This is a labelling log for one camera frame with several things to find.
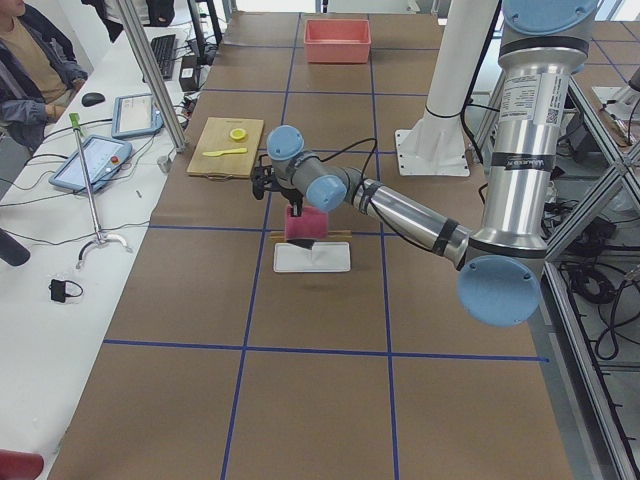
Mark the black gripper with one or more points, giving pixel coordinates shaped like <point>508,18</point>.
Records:
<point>290,194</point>

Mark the magenta wiping cloth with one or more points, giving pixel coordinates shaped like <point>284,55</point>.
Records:
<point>312,224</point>

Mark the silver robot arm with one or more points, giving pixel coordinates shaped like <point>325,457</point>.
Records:
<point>499,264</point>

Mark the wooden rack rod inner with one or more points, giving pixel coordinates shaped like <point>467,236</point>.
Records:
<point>335,235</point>

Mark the white rack tray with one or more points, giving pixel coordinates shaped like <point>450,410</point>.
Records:
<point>323,257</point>

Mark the yellow plastic knife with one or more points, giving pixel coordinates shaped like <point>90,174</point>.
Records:
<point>219,153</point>

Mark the yellow lemon slice toy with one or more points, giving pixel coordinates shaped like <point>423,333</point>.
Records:
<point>238,134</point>

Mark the bamboo cutting board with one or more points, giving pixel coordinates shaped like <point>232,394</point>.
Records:
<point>227,148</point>

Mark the black power box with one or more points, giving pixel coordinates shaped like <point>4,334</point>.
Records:
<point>189,77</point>

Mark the pink plastic bin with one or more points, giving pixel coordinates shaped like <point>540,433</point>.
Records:
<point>337,41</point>

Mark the teach pendant far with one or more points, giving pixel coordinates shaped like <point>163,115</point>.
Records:
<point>134,116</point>

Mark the teach pendant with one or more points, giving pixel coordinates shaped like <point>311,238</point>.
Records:
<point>134,116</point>
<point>104,156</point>

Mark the metal grabber stick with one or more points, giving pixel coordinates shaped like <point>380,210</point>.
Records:
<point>100,238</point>

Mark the teach pendant near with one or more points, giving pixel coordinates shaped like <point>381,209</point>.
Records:
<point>104,156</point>

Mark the black keyboard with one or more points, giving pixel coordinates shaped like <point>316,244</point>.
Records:
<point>164,50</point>

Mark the black computer mouse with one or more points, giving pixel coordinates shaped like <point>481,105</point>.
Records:
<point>92,98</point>

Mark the seated person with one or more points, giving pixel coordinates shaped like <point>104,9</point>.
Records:
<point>39,73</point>

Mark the red cylinder object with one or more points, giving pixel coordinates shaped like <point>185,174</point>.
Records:
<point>20,465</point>

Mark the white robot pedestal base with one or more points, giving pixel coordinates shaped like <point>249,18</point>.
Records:
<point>435,145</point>

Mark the aluminium frame post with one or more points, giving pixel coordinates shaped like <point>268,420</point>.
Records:
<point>145,58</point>

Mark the small black strap device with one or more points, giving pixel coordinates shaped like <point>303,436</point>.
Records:
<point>62,290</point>

